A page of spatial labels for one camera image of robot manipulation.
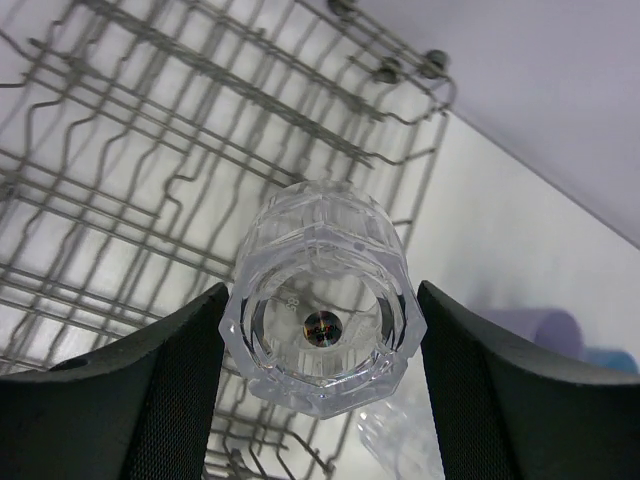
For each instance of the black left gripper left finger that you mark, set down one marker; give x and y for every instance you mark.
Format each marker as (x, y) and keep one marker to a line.
(138, 408)

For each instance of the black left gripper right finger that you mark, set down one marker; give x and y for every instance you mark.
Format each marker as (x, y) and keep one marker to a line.
(505, 408)

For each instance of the lavender plastic cup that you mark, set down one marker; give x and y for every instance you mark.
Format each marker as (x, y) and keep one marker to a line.
(550, 328)

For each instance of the clear glass cup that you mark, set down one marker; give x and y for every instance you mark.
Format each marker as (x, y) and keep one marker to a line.
(399, 432)
(322, 318)

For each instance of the blue plastic cup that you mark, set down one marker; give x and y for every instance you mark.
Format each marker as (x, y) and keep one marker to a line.
(615, 359)

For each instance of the grey wire dish rack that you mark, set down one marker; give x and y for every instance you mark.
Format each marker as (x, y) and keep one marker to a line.
(139, 137)

